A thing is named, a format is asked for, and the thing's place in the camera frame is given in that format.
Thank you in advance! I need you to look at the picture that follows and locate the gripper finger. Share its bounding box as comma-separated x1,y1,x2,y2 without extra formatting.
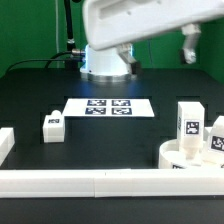
117,44,140,75
180,24,201,64

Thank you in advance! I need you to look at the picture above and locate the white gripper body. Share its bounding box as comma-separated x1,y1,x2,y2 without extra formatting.
83,0,224,50

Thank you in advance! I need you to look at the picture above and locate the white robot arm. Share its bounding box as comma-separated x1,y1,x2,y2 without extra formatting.
80,0,224,82

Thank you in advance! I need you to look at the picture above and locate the white marker sheet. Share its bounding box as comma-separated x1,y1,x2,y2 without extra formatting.
63,98,154,118

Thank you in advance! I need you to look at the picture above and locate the white U-shaped fence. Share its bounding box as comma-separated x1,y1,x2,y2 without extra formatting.
0,126,224,199

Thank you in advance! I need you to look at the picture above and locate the black vertical hose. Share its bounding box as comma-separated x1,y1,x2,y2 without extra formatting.
63,0,76,53

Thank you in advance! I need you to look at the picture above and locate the black cable on table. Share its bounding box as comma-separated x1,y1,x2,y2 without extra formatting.
4,48,87,76

